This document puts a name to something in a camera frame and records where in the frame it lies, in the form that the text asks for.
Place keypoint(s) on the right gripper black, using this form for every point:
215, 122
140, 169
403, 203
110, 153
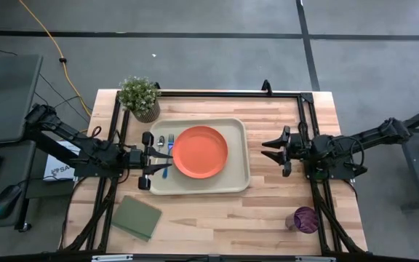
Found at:
298, 147

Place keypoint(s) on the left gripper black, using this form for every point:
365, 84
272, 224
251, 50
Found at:
136, 158

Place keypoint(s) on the black computer mouse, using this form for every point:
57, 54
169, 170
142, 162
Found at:
6, 202

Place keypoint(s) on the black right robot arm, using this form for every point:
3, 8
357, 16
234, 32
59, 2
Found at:
362, 143

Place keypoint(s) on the grey desk top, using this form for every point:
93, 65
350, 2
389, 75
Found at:
6, 98

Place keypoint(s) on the orange plate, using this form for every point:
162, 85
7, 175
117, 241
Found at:
200, 152

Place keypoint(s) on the white cardboard box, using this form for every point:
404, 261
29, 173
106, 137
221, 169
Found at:
58, 169

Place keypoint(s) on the green folded napkin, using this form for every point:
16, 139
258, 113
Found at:
136, 217

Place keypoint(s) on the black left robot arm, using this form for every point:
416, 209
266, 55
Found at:
86, 145

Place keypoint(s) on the beige plastic tray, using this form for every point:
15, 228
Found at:
236, 160

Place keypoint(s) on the purple plastic cup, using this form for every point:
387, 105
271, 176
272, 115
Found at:
304, 220

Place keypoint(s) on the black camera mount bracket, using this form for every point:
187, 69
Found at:
266, 86
157, 86

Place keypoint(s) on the silver metal bracket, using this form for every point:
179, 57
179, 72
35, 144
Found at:
315, 258
112, 258

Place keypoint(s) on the potted plant in ribbed pot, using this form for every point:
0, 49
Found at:
138, 96

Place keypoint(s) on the black aluminium table frame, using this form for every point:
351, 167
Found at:
231, 94

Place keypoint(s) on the caster wheel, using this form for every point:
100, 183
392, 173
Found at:
24, 227

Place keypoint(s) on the dark low desk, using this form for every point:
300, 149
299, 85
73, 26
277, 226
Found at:
13, 171

